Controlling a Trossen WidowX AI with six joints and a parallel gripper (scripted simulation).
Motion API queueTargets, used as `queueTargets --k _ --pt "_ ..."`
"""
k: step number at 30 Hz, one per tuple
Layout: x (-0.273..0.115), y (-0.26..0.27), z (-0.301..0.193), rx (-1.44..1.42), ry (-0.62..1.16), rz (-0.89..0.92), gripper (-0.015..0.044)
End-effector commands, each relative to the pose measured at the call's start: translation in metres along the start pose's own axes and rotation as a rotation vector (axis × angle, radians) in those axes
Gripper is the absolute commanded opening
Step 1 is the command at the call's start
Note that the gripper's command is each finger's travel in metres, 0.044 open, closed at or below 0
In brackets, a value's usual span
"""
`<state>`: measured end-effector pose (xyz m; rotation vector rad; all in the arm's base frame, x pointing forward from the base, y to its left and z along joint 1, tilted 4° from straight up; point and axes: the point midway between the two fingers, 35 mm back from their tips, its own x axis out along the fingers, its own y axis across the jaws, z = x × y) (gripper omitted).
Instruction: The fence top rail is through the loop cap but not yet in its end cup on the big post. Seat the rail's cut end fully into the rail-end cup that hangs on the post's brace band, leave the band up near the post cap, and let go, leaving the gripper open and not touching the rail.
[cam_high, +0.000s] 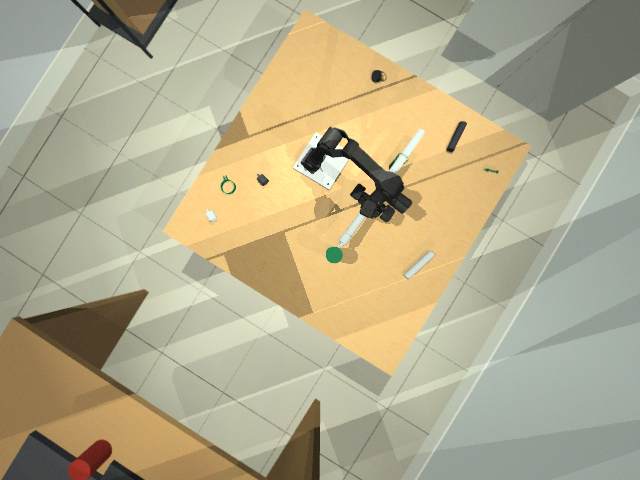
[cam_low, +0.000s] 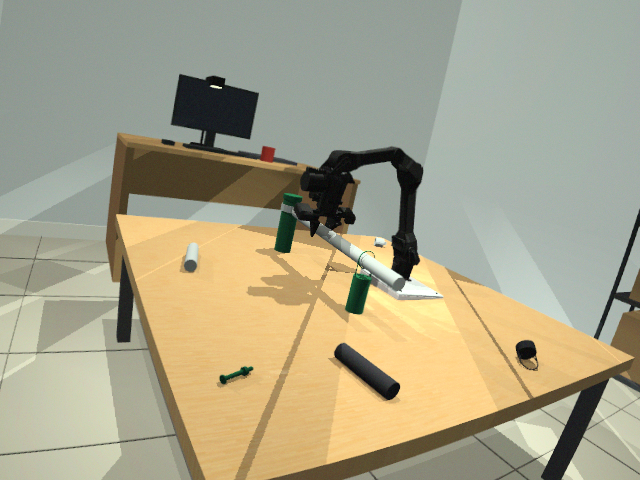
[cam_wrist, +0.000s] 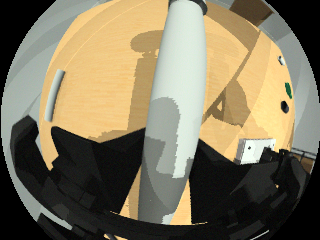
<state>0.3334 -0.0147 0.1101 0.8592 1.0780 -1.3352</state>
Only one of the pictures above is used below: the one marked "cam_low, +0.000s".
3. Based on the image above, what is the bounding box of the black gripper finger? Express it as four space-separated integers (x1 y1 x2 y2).
324 217 342 230
310 220 320 237

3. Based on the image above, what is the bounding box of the dark green bolt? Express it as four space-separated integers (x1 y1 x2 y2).
219 366 254 384

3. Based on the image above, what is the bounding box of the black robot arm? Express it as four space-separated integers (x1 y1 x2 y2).
300 147 423 282

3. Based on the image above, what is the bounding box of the grey metal cup with side tab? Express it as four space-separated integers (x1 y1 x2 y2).
280 203 297 219

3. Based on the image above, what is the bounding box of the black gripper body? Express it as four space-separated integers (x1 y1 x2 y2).
293 191 356 224

